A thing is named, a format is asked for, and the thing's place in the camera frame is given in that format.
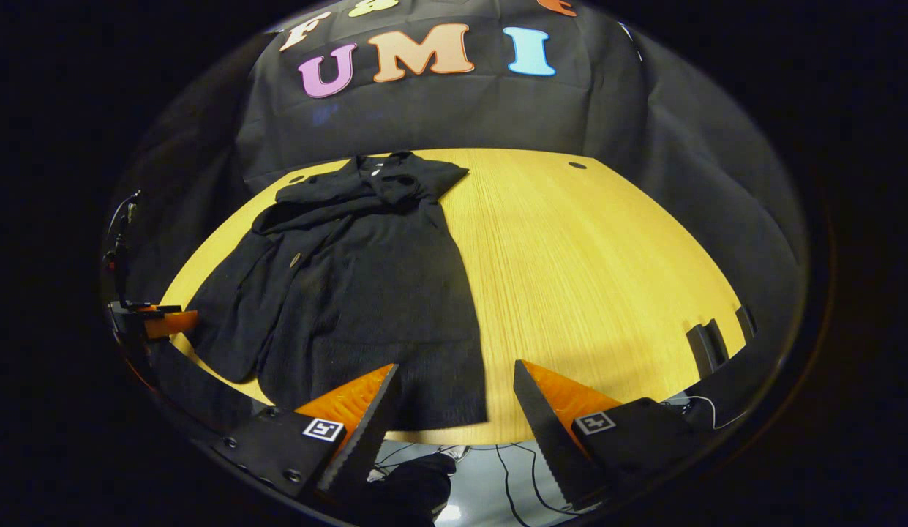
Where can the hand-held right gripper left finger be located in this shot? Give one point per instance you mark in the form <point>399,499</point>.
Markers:
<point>369,439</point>

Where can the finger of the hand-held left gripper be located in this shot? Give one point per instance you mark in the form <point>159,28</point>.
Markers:
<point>172,323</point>

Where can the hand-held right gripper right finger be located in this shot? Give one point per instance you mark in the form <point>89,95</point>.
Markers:
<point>545,439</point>

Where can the black buttoned shirt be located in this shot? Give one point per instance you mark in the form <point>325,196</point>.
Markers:
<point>366,293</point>

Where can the black backdrop cloth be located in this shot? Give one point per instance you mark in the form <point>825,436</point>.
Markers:
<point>461,110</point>

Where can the dark bracket at table edge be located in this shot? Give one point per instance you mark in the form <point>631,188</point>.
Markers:
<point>706,348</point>

